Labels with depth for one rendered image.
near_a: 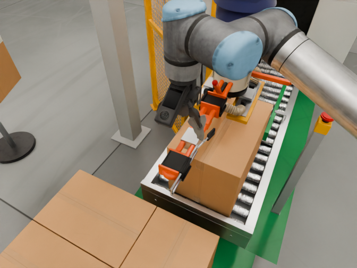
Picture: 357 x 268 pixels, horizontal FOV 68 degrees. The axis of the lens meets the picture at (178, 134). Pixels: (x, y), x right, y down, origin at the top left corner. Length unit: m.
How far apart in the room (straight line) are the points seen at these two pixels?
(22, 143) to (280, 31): 2.73
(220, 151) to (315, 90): 0.85
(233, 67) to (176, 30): 0.15
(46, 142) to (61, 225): 1.41
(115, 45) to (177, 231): 1.33
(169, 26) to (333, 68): 0.32
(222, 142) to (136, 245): 0.72
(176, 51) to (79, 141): 2.33
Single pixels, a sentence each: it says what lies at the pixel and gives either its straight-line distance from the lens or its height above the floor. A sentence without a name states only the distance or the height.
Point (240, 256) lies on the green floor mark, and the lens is 2.14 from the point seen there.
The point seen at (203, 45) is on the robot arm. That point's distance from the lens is 0.52.
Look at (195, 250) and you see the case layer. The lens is 1.54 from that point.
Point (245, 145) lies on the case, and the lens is 1.41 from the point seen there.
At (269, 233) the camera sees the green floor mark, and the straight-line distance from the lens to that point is 2.26.
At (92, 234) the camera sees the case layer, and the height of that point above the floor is 0.54.
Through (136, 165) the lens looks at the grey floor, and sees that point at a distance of 2.51.
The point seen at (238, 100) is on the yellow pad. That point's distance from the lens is 1.33.
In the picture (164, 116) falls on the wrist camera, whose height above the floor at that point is 1.55.
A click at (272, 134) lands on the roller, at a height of 0.54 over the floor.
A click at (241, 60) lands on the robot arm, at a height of 1.73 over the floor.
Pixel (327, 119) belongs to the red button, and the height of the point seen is 1.03.
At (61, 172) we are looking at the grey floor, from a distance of 2.65.
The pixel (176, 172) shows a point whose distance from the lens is 0.85.
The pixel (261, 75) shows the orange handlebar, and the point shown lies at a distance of 1.32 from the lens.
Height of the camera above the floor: 1.99
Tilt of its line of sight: 47 degrees down
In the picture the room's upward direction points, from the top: straight up
